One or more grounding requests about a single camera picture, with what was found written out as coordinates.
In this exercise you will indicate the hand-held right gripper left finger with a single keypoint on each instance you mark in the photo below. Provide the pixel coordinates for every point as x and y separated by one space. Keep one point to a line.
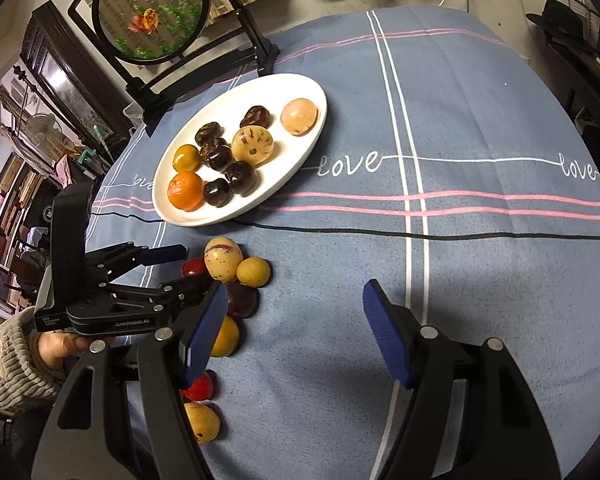
207 330

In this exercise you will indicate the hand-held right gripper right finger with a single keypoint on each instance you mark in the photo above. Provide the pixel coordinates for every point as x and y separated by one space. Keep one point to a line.
385 335

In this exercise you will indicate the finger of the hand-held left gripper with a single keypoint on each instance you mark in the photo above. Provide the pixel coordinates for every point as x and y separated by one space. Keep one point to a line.
165 254
190 290

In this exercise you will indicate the red cherry tomato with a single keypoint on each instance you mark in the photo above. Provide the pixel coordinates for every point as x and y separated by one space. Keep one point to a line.
194 267
200 386

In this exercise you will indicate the purple striped pepino melon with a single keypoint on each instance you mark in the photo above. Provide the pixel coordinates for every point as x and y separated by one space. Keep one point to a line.
222 259

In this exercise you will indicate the glossy dark chestnut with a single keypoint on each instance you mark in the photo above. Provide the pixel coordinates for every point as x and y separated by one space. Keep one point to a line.
217 193
242 301
205 150
220 158

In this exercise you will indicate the small tan yellow fruit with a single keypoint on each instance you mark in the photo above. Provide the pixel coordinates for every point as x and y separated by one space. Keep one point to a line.
253 271

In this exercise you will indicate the pale yellow spotted fruit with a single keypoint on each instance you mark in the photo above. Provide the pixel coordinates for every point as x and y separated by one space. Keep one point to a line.
204 422

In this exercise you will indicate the greenish yellow tomato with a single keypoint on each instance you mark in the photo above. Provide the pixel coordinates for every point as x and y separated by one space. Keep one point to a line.
185 158

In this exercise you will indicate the dark brown water chestnut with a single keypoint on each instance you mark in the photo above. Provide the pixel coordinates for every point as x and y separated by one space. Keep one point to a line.
207 133
255 117
240 178

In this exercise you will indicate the pale speckled pepino melon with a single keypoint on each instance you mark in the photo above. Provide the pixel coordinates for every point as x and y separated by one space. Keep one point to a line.
253 146

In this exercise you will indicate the white plate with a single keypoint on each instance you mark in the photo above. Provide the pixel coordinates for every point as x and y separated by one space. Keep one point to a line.
282 160

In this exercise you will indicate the person's left forearm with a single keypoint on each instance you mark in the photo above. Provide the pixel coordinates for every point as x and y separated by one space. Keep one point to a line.
10 365

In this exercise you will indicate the person's left hand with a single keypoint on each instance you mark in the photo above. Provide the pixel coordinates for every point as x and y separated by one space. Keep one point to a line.
60 347

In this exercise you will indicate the orange mandarin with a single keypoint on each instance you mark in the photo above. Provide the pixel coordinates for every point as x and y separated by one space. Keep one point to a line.
186 191

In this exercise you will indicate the green plastic clip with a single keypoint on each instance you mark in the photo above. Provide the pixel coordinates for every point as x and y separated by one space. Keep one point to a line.
87 155

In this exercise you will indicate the shelf with boxes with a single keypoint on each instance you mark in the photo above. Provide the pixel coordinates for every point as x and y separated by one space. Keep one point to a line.
0 220

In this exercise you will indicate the white fan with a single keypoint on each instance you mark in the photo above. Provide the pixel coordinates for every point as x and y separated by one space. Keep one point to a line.
42 127

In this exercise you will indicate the blue striped tablecloth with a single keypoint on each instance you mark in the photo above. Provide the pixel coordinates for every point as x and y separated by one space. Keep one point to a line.
480 285

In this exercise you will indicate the dark wooden cabinet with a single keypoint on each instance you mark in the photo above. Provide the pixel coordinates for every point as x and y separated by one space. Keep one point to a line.
60 75

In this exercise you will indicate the beige round fruit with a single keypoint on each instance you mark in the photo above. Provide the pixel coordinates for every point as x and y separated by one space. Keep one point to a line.
300 117

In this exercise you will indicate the round goldfish screen ornament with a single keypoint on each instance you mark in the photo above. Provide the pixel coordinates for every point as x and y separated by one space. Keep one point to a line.
150 15

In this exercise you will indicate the person's dark trousers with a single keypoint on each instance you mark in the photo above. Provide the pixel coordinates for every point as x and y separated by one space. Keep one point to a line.
2 445

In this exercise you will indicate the black hat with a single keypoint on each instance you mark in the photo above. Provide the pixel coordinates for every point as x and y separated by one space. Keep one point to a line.
560 20

